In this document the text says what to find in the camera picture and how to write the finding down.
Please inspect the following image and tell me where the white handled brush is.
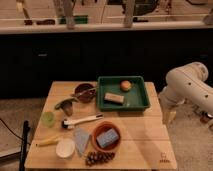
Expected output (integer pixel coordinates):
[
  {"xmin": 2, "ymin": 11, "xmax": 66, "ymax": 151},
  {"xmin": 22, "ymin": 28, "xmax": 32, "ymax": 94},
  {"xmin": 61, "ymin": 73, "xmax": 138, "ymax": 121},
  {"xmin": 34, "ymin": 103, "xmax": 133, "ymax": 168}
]
[{"xmin": 61, "ymin": 114, "xmax": 103, "ymax": 129}]

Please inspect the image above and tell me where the grey blue cloth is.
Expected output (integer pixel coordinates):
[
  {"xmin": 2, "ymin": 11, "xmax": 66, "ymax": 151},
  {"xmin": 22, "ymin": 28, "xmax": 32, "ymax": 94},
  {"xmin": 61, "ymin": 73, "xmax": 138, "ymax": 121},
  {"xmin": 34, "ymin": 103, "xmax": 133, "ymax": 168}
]
[{"xmin": 74, "ymin": 128, "xmax": 90, "ymax": 156}]

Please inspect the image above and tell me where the green plastic tray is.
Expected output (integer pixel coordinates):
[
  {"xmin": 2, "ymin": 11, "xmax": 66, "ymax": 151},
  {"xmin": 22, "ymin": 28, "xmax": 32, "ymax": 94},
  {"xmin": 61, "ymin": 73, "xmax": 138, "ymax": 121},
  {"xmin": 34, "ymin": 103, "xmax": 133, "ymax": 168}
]
[{"xmin": 96, "ymin": 76, "xmax": 150, "ymax": 111}]

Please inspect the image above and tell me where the dark brown bowl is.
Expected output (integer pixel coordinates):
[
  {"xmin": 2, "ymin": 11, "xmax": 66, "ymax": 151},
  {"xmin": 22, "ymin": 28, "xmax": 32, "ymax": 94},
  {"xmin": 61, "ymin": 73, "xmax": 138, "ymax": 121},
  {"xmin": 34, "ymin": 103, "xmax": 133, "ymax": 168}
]
[{"xmin": 74, "ymin": 83, "xmax": 96, "ymax": 103}]

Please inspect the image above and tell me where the blue sponge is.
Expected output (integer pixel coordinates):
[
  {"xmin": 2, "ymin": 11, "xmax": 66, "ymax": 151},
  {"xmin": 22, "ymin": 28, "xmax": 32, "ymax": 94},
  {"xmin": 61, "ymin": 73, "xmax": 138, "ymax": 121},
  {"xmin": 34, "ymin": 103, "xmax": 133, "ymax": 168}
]
[{"xmin": 96, "ymin": 129, "xmax": 119, "ymax": 148}]

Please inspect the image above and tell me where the black stand pole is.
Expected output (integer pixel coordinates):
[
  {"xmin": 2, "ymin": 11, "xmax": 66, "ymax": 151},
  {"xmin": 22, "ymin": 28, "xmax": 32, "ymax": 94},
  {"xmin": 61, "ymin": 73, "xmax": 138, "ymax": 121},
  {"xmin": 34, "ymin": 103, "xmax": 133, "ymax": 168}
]
[{"xmin": 19, "ymin": 120, "xmax": 30, "ymax": 171}]

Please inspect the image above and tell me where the brown wooden block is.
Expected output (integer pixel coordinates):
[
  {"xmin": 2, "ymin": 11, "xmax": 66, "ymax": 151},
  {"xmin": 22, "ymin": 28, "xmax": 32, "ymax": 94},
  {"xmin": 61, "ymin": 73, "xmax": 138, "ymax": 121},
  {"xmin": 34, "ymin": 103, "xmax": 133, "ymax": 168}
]
[{"xmin": 104, "ymin": 93, "xmax": 124, "ymax": 104}]

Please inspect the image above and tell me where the dark grape bunch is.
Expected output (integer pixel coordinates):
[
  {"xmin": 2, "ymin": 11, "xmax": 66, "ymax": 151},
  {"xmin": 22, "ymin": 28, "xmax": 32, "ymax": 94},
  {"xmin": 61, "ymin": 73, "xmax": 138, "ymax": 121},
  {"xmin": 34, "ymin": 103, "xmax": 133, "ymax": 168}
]
[{"xmin": 85, "ymin": 152, "xmax": 115, "ymax": 166}]

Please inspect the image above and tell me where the spoon in brown bowl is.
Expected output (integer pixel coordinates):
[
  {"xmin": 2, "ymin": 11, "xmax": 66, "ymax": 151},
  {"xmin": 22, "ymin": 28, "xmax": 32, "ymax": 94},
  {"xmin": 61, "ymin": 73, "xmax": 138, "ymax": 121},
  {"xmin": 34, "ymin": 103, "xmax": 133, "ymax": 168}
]
[{"xmin": 71, "ymin": 88, "xmax": 96, "ymax": 97}]

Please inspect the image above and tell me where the orange bowl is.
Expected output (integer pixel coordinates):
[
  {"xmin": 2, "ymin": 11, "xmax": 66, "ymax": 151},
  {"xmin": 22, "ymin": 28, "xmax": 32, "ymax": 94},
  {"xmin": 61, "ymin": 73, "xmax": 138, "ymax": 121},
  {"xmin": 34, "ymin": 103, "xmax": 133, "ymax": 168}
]
[{"xmin": 91, "ymin": 121, "xmax": 121, "ymax": 152}]

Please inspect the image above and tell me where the small green cup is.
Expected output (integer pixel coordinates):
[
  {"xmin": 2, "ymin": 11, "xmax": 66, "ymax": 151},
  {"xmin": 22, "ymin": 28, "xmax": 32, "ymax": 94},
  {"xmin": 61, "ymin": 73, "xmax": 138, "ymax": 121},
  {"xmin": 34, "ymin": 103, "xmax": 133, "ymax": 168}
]
[{"xmin": 41, "ymin": 112, "xmax": 55, "ymax": 127}]

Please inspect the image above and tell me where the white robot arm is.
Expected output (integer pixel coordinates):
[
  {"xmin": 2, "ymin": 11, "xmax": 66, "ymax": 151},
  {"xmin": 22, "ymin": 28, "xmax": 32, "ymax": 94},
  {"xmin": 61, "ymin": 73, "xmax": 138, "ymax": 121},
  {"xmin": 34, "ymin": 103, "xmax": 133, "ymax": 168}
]
[{"xmin": 158, "ymin": 62, "xmax": 213, "ymax": 124}]

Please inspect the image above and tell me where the small orange apple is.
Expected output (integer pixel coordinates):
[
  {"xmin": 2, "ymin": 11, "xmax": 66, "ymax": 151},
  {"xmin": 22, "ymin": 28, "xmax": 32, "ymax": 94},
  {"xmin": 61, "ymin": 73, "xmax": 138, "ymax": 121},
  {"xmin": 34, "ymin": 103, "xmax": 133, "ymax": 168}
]
[{"xmin": 120, "ymin": 80, "xmax": 132, "ymax": 91}]

